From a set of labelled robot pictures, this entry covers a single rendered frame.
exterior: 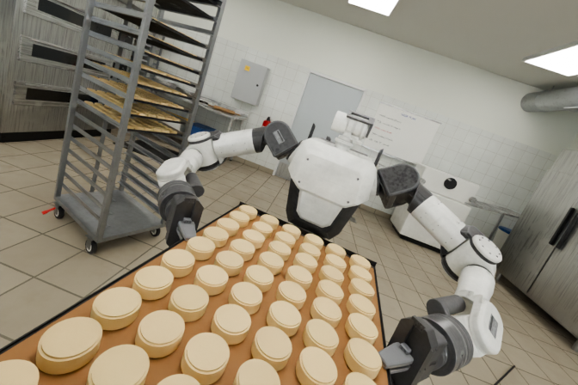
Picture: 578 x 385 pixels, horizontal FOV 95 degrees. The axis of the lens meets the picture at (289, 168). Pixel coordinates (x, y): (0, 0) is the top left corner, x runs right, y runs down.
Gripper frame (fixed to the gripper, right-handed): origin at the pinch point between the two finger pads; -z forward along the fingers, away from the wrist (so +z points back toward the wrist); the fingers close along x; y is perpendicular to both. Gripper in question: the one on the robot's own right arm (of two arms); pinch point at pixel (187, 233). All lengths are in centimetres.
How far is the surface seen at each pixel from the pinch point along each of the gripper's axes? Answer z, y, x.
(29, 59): 323, -98, -11
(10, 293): 101, -44, -100
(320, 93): 366, 276, 79
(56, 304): 91, -25, -100
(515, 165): 140, 562, 76
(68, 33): 353, -78, 26
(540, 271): 24, 437, -47
